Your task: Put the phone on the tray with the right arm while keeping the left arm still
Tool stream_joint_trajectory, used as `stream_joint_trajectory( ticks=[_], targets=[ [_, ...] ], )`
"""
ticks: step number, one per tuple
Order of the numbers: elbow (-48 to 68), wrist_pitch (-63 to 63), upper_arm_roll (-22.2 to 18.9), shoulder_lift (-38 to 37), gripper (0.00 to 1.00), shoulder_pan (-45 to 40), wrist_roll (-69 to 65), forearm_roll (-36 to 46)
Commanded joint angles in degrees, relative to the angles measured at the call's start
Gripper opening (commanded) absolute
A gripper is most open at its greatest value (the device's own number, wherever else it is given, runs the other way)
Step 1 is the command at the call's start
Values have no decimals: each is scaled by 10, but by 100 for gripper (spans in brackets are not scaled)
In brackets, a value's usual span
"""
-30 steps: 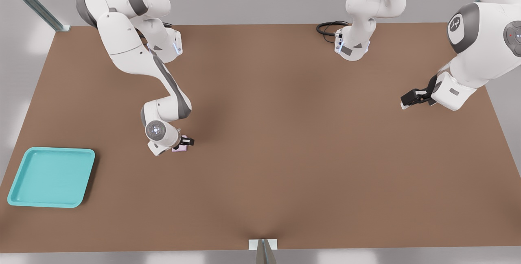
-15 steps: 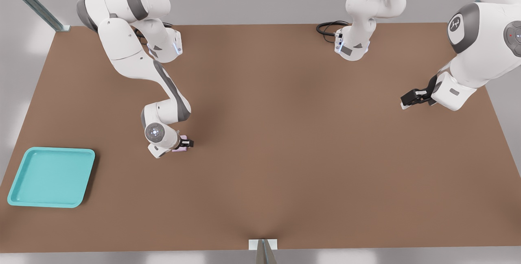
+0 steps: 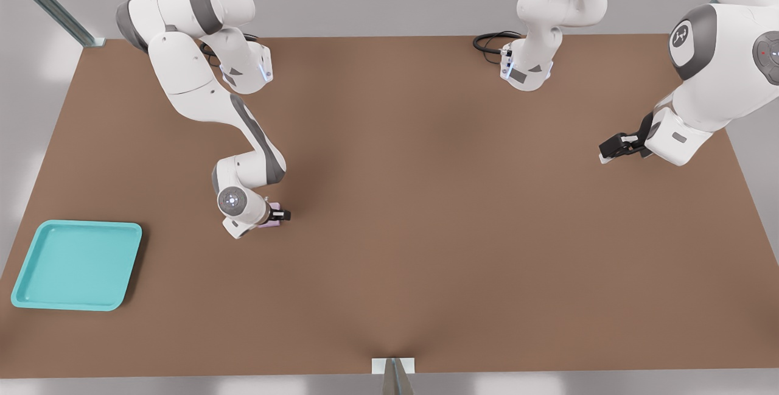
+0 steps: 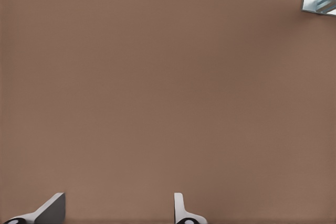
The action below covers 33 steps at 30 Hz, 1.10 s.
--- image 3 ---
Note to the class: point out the pale blue-green tray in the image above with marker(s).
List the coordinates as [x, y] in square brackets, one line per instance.
[76, 266]

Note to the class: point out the silver frame post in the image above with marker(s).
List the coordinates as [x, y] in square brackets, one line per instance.
[52, 2]
[394, 377]

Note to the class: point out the pale lilac phone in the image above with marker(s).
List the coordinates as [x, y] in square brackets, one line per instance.
[273, 206]

